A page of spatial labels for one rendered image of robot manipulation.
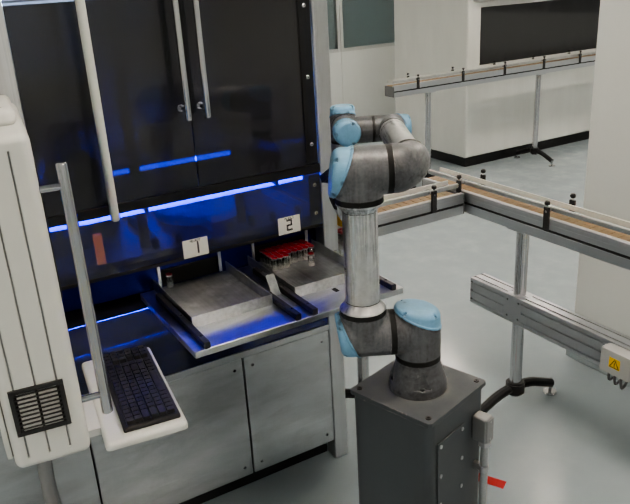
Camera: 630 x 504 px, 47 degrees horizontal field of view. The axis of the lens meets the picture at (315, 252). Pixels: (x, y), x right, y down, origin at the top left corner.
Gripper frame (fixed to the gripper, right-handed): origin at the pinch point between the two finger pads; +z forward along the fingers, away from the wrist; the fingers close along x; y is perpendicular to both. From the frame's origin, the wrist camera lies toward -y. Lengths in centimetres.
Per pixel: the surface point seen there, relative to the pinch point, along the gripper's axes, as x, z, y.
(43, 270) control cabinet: -94, -16, 32
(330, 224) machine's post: 9.7, 10.5, -24.8
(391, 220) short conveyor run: 44, 19, -36
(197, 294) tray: -44, 21, -20
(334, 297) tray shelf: -9.7, 21.5, 8.2
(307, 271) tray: -6.3, 20.9, -14.4
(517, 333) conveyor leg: 87, 71, -9
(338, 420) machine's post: 9, 92, -26
